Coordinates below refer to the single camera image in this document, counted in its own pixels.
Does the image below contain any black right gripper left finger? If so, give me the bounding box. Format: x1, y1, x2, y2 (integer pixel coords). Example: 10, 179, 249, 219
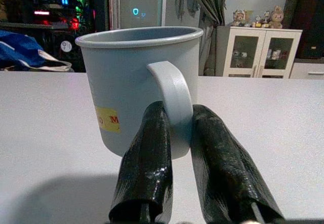
108, 101, 174, 223

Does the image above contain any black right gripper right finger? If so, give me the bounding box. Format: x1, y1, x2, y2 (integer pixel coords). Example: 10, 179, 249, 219
190, 104, 286, 224

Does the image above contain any grey mug with yellow label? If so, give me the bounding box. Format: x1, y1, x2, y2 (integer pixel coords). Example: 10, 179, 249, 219
74, 26, 204, 160

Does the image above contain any white glass door cabinet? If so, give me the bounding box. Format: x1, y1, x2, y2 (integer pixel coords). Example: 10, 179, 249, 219
222, 26, 303, 80

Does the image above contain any white appliance with blue light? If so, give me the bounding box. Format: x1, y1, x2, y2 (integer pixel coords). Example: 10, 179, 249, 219
118, 0, 167, 30

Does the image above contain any blue bag with white straps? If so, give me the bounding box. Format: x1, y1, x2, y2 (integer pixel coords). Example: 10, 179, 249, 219
0, 30, 73, 72

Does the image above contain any small brown plush toy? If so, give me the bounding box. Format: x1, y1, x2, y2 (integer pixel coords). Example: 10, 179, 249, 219
232, 9, 248, 27

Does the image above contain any black case with round sticker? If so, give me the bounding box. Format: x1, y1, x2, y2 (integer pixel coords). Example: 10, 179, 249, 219
49, 28, 87, 72

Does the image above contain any grey curtain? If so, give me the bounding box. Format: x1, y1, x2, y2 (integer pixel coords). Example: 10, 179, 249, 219
174, 0, 231, 77

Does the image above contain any low white cabinet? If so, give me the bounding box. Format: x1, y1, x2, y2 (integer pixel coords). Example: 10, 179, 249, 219
290, 61, 324, 80

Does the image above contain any large brown plush toy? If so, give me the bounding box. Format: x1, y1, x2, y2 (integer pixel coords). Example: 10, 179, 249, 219
268, 5, 284, 29

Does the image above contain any computer with coloured lights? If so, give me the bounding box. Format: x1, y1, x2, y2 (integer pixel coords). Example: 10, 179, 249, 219
31, 0, 109, 32

